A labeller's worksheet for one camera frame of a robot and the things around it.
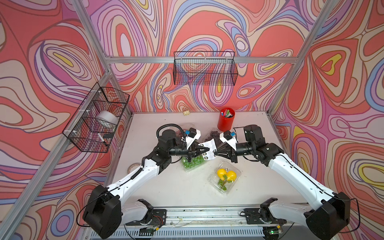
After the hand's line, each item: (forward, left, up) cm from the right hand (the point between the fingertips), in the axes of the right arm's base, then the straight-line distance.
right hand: (216, 155), depth 71 cm
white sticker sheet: (-1, +4, +2) cm, 4 cm away
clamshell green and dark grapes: (+5, +10, -17) cm, 21 cm away
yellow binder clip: (+50, +16, -20) cm, 57 cm away
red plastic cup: (+34, -12, -12) cm, 38 cm away
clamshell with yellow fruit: (-4, -5, -18) cm, 19 cm away
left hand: (-1, +4, +5) cm, 6 cm away
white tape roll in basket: (+17, +53, +10) cm, 57 cm away
